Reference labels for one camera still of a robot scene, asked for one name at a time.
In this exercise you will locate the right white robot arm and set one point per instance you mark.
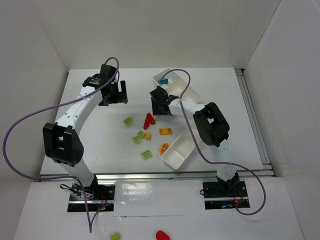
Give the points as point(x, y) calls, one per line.
point(211, 127)

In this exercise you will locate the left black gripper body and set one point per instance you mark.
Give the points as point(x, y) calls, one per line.
point(116, 95)

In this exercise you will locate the red stepped lego brick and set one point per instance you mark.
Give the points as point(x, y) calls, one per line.
point(149, 120)

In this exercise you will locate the teal lego brick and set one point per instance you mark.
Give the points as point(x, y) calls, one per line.
point(163, 81)

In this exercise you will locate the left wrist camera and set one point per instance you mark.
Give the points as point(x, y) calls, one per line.
point(107, 72)

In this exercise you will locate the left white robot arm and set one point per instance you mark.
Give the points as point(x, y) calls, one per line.
point(61, 139)

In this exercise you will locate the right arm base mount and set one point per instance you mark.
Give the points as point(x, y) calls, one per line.
point(216, 199)

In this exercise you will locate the white divided tray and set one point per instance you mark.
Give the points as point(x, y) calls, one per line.
point(179, 150)
point(176, 86)

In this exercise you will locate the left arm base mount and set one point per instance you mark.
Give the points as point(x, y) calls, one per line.
point(103, 200)

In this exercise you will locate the red object outside workspace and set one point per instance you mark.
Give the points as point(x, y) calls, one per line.
point(161, 235)

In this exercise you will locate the green lego brick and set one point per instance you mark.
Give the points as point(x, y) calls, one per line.
point(128, 121)
point(146, 154)

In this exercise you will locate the small yellow lego brick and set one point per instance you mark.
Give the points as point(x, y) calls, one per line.
point(148, 136)

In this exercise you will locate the yellow rectangular lego brick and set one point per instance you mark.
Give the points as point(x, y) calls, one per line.
point(165, 131)

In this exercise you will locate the aluminium rail frame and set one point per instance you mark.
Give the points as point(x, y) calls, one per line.
point(108, 144)

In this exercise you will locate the green lego outside workspace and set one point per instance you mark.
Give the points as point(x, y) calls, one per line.
point(115, 236)

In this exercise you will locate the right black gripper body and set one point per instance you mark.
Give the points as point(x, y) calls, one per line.
point(159, 106)

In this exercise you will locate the small green lego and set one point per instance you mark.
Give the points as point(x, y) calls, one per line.
point(141, 134)
point(136, 140)

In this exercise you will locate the round orange patterned piece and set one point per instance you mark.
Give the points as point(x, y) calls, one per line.
point(163, 148)

